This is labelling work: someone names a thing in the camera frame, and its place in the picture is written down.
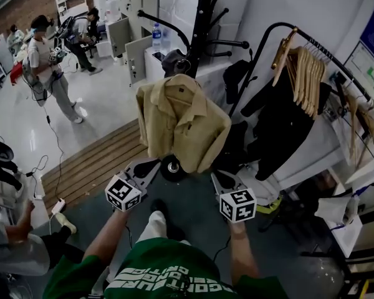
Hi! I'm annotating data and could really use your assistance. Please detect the white plastic bag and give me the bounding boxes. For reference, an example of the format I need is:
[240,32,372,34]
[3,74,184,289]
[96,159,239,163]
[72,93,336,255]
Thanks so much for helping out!
[314,194,361,227]

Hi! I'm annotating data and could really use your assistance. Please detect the wooden slatted floor mat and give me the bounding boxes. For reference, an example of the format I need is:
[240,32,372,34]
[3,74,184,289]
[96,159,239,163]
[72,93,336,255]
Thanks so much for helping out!
[41,118,151,215]

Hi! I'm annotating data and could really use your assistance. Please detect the row of wooden hangers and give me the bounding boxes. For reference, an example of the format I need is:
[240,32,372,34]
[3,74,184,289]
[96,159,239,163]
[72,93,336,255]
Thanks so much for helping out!
[285,45,328,120]

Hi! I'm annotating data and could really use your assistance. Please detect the black hanging jacket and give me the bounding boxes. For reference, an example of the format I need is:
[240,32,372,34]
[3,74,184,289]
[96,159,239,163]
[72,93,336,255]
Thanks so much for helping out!
[240,70,332,182]

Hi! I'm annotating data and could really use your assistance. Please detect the plastic wrapped white panel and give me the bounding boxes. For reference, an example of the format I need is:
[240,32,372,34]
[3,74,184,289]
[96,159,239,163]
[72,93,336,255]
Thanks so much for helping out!
[158,0,204,51]

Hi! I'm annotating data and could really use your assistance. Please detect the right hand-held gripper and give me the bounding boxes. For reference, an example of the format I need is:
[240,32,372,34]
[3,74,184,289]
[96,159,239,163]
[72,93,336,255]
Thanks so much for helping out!
[209,171,258,224]

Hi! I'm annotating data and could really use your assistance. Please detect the beige jacket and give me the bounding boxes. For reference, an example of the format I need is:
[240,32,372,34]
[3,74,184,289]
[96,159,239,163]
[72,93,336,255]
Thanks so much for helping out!
[135,73,233,175]

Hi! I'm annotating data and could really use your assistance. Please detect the black cap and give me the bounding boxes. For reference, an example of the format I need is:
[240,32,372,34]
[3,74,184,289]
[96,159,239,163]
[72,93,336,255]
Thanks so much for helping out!
[222,59,258,104]

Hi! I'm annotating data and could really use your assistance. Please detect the black garment rack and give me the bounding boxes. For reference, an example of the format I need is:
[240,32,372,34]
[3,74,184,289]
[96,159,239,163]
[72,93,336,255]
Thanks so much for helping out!
[228,21,374,160]

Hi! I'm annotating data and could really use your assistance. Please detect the grey cap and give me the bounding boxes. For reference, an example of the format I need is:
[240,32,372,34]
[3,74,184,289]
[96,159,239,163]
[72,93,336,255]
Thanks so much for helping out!
[160,49,191,78]

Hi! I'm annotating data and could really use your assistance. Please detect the black coat stand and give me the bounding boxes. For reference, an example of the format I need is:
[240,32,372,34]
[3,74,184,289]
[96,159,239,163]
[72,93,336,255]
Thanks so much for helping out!
[137,0,266,182]

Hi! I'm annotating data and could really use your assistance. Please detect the red bag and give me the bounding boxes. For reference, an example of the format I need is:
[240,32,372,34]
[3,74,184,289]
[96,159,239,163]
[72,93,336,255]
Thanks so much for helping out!
[9,62,24,85]

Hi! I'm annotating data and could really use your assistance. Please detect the white bag with yellow straps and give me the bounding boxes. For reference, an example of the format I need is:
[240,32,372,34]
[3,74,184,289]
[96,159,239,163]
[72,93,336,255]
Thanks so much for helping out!
[236,163,285,215]

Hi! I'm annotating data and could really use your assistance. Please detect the person's left leg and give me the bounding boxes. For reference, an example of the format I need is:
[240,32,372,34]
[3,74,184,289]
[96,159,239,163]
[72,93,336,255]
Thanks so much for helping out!
[136,211,169,244]

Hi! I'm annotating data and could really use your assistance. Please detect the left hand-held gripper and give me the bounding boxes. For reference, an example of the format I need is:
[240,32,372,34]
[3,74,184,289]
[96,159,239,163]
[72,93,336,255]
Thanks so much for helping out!
[104,158,162,212]

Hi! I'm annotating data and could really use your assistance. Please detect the person's right forearm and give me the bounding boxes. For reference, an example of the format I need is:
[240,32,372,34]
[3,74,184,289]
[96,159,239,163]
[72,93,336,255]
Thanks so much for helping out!
[228,221,260,288]

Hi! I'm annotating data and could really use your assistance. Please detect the white table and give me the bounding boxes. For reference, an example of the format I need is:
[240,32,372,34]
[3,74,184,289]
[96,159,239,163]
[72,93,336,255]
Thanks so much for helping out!
[299,197,374,280]

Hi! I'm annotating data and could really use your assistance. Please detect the brown wooden hanger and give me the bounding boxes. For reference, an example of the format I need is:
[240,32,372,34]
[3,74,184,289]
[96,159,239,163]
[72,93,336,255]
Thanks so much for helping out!
[271,26,300,87]

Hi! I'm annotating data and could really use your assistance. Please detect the clear plastic bottle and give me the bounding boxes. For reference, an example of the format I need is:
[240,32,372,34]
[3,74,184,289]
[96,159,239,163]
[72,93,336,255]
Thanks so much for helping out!
[161,26,173,51]

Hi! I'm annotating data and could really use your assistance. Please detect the black bag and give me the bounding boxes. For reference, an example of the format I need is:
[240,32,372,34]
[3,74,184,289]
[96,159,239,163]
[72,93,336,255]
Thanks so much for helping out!
[216,120,251,174]

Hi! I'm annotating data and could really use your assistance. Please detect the person's left forearm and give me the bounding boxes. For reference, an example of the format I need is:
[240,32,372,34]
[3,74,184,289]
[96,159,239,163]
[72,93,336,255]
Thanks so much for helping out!
[82,208,132,263]

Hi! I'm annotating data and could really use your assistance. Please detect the person's green printed t-shirt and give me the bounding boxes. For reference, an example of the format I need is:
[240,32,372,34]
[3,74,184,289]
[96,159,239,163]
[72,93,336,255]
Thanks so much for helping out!
[42,236,289,299]

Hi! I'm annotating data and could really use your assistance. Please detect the white metal locker cabinet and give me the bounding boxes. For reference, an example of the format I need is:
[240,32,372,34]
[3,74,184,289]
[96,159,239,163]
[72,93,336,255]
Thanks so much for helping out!
[105,0,160,87]

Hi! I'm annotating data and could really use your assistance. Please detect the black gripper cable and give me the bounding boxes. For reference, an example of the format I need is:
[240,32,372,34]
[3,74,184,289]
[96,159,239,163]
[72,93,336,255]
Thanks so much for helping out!
[213,235,232,263]

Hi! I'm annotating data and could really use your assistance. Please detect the blue label water bottle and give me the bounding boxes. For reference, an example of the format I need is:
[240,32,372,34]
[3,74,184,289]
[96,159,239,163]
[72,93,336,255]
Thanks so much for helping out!
[151,22,163,53]

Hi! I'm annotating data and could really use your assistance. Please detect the white power strip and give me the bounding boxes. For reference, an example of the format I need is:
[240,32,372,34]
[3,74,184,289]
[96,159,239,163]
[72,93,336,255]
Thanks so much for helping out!
[50,197,67,216]

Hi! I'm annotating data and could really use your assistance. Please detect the person's left black shoe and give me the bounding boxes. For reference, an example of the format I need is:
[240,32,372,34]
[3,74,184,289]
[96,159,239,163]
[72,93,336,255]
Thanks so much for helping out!
[150,198,170,219]

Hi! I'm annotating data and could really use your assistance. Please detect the white floor plan sign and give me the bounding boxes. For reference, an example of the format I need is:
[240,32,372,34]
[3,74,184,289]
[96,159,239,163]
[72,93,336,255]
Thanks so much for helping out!
[343,40,374,106]

